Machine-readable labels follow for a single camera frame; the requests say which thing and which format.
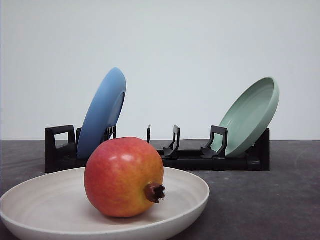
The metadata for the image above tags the blue plate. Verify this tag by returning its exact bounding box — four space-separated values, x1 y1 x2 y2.
77 67 127 160

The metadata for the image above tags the black plastic dish rack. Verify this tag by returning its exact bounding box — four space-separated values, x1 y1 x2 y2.
44 124 271 173

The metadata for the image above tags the red pomegranate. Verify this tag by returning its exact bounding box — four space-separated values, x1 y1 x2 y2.
84 137 166 218

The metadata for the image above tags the white plate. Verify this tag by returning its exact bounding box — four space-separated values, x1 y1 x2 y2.
0 168 210 240

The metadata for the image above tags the green plate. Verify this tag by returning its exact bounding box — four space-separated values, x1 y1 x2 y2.
211 77 280 157

